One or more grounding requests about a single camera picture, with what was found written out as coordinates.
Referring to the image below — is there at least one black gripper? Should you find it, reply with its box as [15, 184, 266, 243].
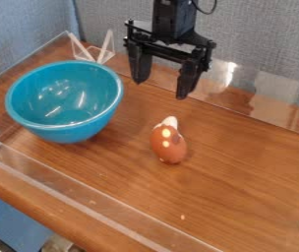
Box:
[125, 0, 217, 99]

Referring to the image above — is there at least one brown toy mushroom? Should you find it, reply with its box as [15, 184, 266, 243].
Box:
[150, 116, 187, 164]

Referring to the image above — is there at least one blue bowl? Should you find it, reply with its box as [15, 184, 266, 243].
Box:
[5, 60, 123, 144]

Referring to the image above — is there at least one clear acrylic left barrier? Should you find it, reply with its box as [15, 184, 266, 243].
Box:
[0, 31, 68, 74]

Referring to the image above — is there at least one clear acrylic barrier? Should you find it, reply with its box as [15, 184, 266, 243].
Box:
[0, 142, 222, 252]
[0, 31, 68, 74]
[108, 48, 299, 139]

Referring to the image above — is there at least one clear acrylic back barrier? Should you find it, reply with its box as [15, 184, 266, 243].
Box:
[108, 48, 299, 139]

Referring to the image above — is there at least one clear acrylic front barrier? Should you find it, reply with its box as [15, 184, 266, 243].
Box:
[0, 142, 222, 252]

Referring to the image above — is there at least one black cable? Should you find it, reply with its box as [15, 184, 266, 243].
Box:
[190, 0, 219, 16]

